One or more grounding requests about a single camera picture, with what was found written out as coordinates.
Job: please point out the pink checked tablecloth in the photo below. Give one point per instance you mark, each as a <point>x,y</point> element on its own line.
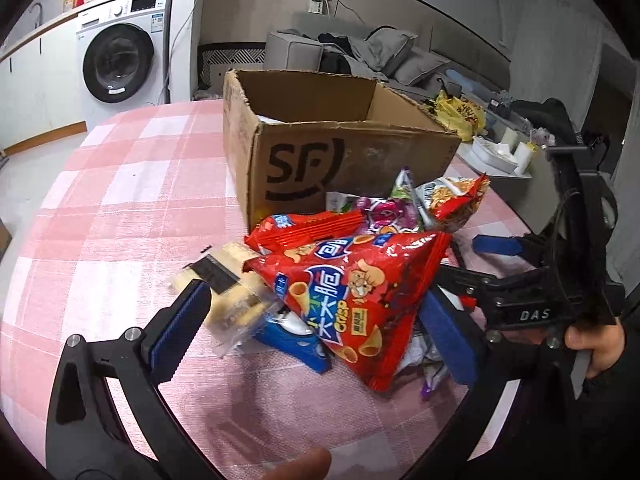
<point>140,200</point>

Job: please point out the white tray with cups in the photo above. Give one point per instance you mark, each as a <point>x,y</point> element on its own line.
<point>492,155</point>

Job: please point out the white kitchen cabinet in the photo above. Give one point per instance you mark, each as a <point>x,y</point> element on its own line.
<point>45,75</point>

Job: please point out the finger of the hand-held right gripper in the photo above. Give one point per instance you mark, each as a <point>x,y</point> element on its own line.
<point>495,245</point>
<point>465,285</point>

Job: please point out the red cookie packet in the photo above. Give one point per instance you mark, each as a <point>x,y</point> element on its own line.
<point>300,227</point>

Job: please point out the grey pillow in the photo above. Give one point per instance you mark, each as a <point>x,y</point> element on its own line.
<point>422,67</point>
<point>385,50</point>

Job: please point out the white snack bag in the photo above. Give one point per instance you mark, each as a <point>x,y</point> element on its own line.
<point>417,350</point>

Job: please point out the blue cookie packet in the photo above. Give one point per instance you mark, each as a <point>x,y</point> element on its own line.
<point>300,347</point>

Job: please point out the large red crisp bag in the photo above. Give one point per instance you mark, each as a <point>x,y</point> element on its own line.
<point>350,285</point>

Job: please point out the purple pink candy packet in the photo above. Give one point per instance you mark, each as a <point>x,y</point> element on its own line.
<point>385,215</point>

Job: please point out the white washing machine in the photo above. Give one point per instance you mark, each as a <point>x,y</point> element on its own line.
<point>125,55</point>

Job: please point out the yellow plastic bag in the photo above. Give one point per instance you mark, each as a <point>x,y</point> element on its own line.
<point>460,115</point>

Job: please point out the blue object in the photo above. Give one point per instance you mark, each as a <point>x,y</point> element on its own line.
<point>454,79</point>

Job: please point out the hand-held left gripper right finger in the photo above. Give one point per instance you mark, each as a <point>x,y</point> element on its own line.
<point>450,342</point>

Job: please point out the white squeeze bottle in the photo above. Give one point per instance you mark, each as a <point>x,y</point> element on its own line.
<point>525,155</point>

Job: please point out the green white snack packet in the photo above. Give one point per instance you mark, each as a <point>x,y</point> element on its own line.
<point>402,187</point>

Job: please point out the metal faucet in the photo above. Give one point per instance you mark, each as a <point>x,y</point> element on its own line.
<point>37,12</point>

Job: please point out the grey coffee table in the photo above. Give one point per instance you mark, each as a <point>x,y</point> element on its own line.
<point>530,195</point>

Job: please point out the black backpack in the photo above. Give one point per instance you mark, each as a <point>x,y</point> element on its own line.
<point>545,120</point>

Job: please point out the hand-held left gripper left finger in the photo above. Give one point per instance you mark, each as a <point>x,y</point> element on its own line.
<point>180,332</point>

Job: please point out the brown cardboard box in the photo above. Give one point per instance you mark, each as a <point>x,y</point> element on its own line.
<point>310,160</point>

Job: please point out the black white patterned panel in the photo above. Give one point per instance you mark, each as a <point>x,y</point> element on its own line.
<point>230,62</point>

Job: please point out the clear cracker packet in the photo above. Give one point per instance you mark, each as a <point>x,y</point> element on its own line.
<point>235,307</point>

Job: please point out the grey sofa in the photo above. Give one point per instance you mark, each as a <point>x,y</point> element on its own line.
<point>295,52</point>

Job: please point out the person's left hand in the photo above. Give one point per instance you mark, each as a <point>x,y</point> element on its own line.
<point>300,465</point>

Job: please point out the red silver snack bag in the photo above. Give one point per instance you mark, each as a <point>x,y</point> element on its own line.
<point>455,205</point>

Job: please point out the yellow bottle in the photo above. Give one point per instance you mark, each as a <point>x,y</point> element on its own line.
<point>68,2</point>

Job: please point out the person's right hand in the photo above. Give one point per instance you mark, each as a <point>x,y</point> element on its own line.
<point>607,347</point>

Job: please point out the white curtain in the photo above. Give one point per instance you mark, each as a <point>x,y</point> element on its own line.
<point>560,35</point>

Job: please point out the black garment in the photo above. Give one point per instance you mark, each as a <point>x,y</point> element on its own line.
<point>335,57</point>

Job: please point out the wall socket with charger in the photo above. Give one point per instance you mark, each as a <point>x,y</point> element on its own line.
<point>317,2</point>

